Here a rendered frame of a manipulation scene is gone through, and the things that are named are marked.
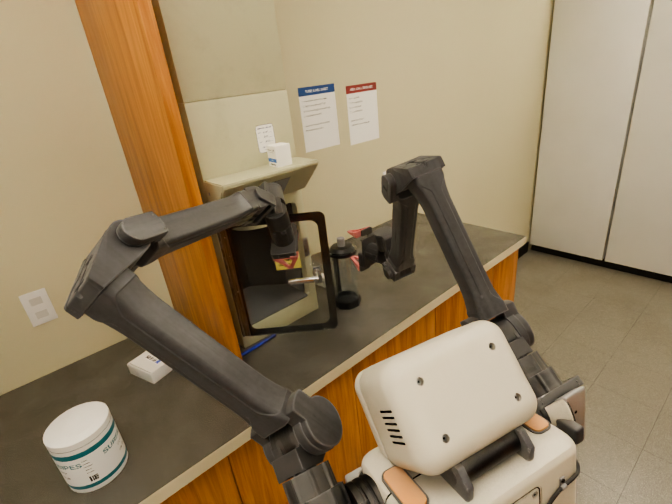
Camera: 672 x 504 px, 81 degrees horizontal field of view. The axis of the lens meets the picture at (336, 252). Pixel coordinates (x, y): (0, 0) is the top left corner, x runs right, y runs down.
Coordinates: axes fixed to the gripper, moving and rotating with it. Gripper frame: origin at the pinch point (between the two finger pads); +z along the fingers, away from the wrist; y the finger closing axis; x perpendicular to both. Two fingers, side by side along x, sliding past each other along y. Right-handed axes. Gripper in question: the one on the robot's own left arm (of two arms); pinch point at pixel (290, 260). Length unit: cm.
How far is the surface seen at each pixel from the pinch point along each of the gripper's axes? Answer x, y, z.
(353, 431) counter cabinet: 11, 30, 62
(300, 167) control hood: 4.8, -24.0, -12.3
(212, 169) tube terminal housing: -18.7, -20.3, -18.0
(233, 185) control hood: -11.4, -11.1, -19.2
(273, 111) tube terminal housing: -1.7, -39.2, -22.0
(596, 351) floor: 160, -31, 161
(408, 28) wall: 57, -149, 5
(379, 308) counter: 24.7, -6.8, 42.0
